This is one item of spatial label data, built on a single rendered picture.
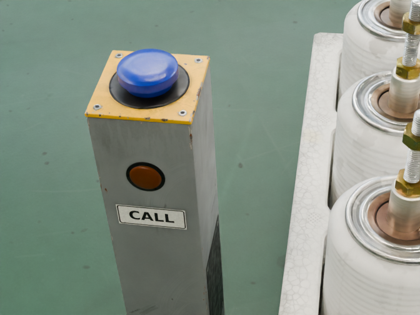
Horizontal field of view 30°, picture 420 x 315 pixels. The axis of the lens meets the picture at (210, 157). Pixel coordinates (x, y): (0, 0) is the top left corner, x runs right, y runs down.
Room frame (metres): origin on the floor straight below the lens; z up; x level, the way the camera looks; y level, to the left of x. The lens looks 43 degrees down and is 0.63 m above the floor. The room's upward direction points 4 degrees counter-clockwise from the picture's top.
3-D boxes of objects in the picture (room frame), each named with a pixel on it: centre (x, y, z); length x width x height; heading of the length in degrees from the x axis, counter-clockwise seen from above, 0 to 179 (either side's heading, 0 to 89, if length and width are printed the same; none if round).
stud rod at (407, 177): (0.34, -0.12, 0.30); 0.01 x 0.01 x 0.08
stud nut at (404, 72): (0.45, -0.15, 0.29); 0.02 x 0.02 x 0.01; 15
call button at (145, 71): (0.41, 0.04, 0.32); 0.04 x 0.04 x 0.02
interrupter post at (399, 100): (0.45, -0.15, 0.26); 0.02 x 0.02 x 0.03
